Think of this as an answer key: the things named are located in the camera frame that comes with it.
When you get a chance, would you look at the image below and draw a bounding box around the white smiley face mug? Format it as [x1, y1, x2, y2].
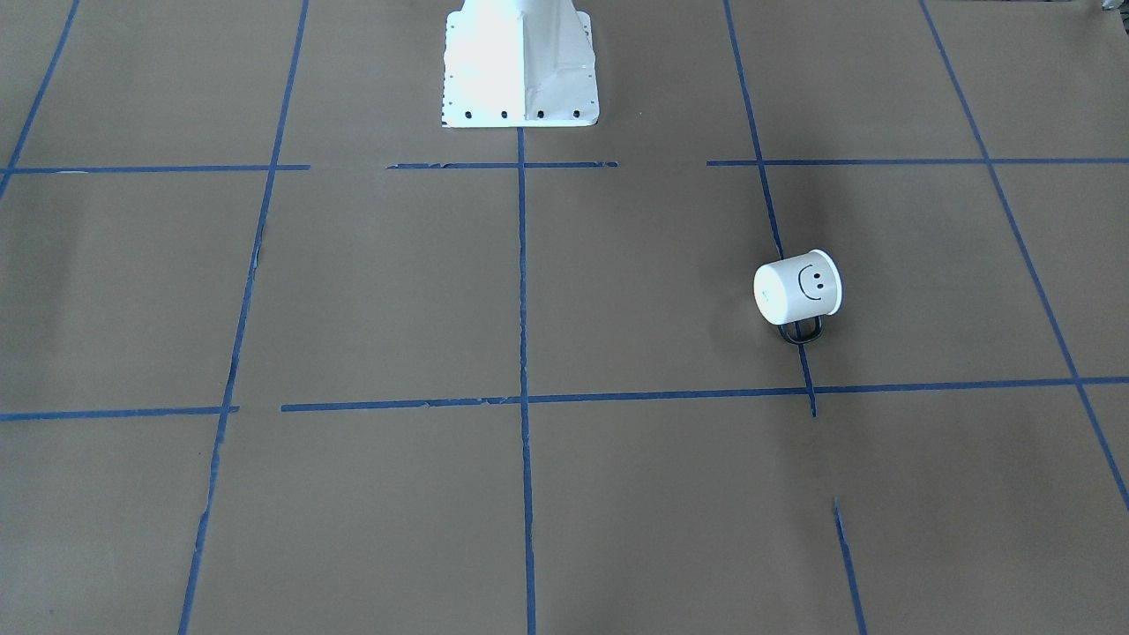
[751, 249, 844, 346]

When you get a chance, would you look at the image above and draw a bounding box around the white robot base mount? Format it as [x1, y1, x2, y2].
[441, 1, 601, 129]

